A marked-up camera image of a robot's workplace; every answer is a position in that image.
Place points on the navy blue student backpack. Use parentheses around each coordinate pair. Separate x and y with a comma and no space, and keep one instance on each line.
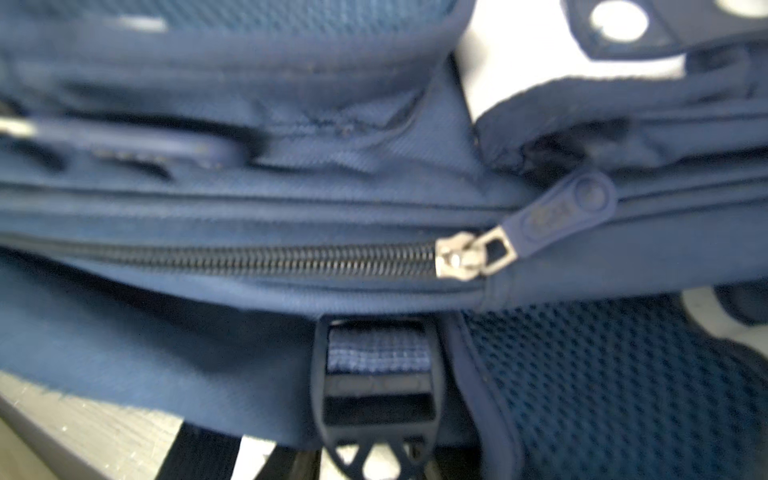
(500,239)

